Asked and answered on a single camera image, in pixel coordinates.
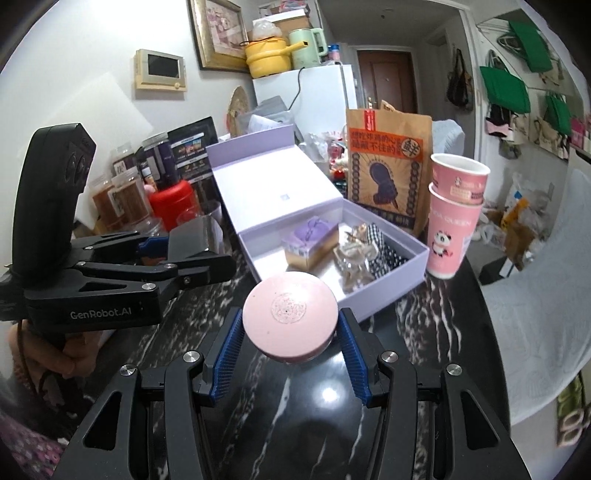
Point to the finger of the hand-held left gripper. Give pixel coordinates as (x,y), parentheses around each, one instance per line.
(152,247)
(198,272)

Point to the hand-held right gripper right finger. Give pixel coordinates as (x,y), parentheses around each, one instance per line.
(353,360)

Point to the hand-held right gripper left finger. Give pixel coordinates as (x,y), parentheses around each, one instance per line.
(226,355)

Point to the pink round compact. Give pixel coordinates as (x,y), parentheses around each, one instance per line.
(291,314)

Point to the beige hair claw clip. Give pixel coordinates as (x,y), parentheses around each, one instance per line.
(353,263)

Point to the gold rectangular box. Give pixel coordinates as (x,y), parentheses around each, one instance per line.
(307,263)

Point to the black polka dot scrunchie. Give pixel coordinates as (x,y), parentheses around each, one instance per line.
(392,258)

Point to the purple patterned box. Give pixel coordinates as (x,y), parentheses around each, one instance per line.
(307,233)

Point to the lavender gift box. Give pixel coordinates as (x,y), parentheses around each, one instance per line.
(268,175)

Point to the black white checkered bow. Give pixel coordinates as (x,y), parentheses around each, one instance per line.
(376,240)

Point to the small amber hair clip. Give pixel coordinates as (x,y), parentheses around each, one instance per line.
(358,233)

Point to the person's left hand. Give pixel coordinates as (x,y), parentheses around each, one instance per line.
(83,350)

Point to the clear glass cup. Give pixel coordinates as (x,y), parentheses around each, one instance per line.
(184,216)

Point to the red canister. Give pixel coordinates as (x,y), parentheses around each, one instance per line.
(173,203)

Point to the cluster of clear plastic jars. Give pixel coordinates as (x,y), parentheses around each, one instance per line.
(127,198)

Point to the black printed pouch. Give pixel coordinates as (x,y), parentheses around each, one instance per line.
(194,147)

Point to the pink panda paper cup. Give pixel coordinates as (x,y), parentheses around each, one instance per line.
(452,235)

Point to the white printed paper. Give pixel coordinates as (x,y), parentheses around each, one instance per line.
(263,124)

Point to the round woven straw mat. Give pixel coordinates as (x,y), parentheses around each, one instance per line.
(240,108)

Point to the grey plastic packet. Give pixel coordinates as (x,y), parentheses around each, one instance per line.
(272,106)

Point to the brown printed paper bag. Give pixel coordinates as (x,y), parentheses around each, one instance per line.
(388,175)

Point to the pale blue chair cover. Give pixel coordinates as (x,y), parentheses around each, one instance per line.
(545,314)

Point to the white fridge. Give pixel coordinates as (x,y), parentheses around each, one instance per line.
(323,97)

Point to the yellow pot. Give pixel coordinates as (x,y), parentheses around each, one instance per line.
(268,60)

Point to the gold framed picture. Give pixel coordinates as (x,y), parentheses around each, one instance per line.
(219,37)

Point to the white shopping bag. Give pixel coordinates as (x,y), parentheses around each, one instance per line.
(526,203)

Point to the white plastic bag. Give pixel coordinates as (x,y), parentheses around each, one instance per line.
(265,30)

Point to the pale green electric kettle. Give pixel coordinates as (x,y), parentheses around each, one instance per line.
(304,48)

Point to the brown door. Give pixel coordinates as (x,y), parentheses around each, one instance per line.
(385,78)

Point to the dark hanging bag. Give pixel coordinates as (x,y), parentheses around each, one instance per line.
(459,83)

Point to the green tote bag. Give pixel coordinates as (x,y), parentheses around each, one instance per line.
(503,90)
(531,44)
(558,115)

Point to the beige wall intercom panel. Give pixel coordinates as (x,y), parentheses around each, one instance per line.
(161,69)

